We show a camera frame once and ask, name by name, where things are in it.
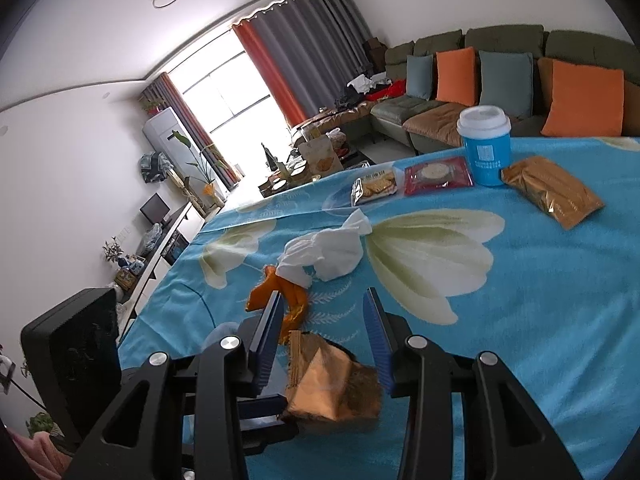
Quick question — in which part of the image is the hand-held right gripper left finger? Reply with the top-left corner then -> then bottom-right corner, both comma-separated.
65,290 -> 286,480

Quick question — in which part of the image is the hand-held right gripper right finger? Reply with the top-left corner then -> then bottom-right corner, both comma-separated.
363,287 -> 583,480

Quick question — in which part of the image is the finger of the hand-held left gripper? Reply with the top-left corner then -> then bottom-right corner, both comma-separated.
242,416 -> 301,456
239,394 -> 287,420

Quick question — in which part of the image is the brown snack wrapper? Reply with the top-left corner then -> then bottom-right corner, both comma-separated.
281,330 -> 383,424

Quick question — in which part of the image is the orange peel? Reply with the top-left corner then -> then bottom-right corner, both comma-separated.
246,264 -> 309,344

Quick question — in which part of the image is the green potted plant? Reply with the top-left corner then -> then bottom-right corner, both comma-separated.
25,411 -> 57,437

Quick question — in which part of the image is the crumpled white tissue paper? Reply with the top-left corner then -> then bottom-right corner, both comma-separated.
276,208 -> 373,289

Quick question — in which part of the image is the vase with flowers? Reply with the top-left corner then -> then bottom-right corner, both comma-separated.
103,237 -> 126,267

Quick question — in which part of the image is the white and black TV cabinet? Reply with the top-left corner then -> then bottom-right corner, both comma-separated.
117,200 -> 207,322

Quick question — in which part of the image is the black built-in oven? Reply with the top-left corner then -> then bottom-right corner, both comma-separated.
162,240 -> 192,267

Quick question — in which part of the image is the blue floral blanket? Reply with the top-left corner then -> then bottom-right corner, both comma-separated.
117,135 -> 640,480

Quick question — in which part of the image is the clear plastic bag of goods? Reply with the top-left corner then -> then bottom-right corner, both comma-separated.
137,222 -> 167,257

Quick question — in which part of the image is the clear cracker packet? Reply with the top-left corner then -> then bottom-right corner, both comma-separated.
351,170 -> 399,206

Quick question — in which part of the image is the black monitor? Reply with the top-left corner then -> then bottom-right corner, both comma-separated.
140,193 -> 172,226

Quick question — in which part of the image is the red snack packet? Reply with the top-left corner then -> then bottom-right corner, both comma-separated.
403,156 -> 474,196

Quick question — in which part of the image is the cluttered coffee table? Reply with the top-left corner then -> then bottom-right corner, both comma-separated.
259,129 -> 377,197

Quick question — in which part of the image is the small black screen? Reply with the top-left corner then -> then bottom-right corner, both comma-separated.
261,142 -> 282,172

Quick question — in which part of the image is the tall green leafy plant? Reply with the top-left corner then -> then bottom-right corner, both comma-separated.
170,130 -> 227,207

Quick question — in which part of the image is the white printed carton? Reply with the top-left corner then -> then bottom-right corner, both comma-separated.
298,132 -> 342,177

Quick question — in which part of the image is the dark patterned bundle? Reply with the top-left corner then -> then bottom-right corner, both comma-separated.
140,152 -> 174,184

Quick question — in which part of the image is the blue cup with white lid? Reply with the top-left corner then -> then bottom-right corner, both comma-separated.
456,105 -> 512,187

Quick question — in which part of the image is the grey and orange curtain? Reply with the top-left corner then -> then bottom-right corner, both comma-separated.
141,72 -> 244,192
232,0 -> 389,129

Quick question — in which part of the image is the white standing air conditioner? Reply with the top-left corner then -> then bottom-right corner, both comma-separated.
142,106 -> 194,172

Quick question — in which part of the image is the brown sofa seat mat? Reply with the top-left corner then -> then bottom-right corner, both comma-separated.
402,101 -> 464,137

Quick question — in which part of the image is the golden brown snack packet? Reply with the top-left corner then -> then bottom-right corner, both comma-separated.
501,156 -> 605,231

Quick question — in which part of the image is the pile of clothes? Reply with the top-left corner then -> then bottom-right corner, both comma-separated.
335,72 -> 407,109

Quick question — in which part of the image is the blue cushion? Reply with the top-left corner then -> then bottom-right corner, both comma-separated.
479,51 -> 535,119
406,54 -> 434,101

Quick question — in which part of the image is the orange cushion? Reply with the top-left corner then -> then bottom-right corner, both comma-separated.
541,60 -> 626,138
435,47 -> 479,107

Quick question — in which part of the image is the green sofa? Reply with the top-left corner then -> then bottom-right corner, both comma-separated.
295,24 -> 640,157

